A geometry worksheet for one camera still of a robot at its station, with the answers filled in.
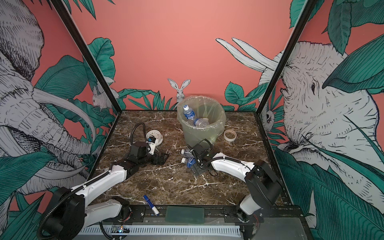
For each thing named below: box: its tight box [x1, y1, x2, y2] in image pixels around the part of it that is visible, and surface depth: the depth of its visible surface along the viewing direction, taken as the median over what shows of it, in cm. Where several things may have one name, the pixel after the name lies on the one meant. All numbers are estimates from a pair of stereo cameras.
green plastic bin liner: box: [177, 95, 227, 147], surface depth 90 cm
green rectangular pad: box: [165, 206, 205, 224], surface depth 74 cm
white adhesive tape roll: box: [223, 129, 237, 142], surface depth 106 cm
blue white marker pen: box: [143, 195, 160, 217], surface depth 77 cm
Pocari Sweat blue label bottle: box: [181, 157, 197, 168], surface depth 90 cm
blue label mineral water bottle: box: [182, 104, 196, 120], surface depth 90 cm
